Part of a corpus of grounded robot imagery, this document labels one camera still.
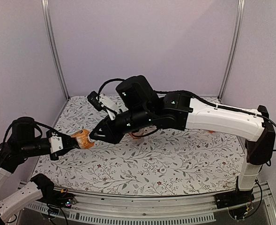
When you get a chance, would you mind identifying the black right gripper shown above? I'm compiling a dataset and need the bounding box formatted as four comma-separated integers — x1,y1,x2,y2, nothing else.
89,107,152,147

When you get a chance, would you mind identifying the slim orange drink bottle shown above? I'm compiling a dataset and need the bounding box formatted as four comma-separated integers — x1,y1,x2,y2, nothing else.
71,129,95,150

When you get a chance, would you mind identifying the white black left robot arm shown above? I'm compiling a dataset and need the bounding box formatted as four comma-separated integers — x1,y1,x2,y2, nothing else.
0,117,79,225

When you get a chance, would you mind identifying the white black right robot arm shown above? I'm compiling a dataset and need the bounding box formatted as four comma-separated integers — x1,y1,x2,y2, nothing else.
88,75,276,209

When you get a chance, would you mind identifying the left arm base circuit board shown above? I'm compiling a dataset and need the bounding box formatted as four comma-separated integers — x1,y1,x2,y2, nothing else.
54,188,77,208

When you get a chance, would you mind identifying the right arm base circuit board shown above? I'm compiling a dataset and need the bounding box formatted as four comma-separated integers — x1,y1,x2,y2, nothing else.
228,202,254,221

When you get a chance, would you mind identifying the floral patterned table mat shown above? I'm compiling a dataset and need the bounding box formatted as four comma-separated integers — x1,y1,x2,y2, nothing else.
31,94,248,196

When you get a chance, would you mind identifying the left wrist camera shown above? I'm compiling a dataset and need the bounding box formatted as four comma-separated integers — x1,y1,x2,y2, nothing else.
49,136,63,154

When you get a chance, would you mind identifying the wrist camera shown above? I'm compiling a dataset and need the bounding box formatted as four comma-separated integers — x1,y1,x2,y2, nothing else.
49,136,63,154
87,91,119,120

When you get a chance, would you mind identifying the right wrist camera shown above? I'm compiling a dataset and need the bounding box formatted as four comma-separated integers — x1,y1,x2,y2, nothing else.
87,91,119,120

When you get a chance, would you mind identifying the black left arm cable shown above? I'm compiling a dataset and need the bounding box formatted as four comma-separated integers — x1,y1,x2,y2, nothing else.
0,117,68,225

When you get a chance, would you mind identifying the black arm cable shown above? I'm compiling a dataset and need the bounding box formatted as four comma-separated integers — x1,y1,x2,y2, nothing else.
97,78,276,218
0,117,68,225

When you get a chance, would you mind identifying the white perforated cable tray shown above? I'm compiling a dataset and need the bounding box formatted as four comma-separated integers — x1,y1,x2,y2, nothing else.
26,202,217,225

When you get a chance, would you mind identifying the aluminium front rail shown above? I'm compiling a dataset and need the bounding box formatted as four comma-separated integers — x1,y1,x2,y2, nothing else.
8,181,276,225

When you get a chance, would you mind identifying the left aluminium frame post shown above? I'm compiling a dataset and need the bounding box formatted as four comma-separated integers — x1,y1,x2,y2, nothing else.
41,0,70,100

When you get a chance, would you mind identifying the aluminium frame post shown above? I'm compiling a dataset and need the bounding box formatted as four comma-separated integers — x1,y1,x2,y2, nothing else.
41,0,70,100
218,0,245,102

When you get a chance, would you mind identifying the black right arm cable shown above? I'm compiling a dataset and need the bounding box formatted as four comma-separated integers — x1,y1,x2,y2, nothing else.
97,78,276,218

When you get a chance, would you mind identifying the right aluminium frame post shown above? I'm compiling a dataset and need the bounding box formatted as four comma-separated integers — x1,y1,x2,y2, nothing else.
218,0,245,102

